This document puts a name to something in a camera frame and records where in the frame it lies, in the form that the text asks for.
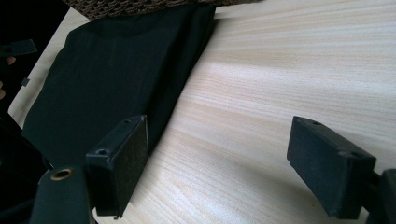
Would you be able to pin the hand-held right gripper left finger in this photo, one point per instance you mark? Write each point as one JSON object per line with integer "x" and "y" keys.
{"x": 118, "y": 174}

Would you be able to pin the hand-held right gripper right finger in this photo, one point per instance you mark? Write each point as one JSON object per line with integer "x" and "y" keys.
{"x": 330, "y": 174}

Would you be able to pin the brown woven basket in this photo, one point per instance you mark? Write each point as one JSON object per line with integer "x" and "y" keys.
{"x": 130, "y": 8}

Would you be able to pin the black cloth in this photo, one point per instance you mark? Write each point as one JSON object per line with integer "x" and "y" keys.
{"x": 109, "y": 77}

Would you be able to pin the small dark square marker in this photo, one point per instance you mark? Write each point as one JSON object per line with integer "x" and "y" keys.
{"x": 25, "y": 81}

